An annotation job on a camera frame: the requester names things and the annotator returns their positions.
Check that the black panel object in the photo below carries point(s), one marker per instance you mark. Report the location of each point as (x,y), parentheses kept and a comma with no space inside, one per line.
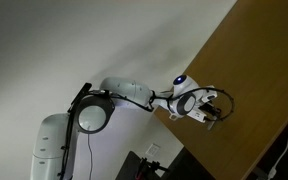
(129,166)

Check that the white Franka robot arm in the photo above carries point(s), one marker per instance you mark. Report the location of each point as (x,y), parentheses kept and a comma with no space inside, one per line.
(50,140)

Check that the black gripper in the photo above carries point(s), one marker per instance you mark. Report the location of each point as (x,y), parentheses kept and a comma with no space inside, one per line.
(209,108)

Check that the white wall outlet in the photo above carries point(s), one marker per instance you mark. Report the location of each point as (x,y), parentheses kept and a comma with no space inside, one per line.
(153,149)

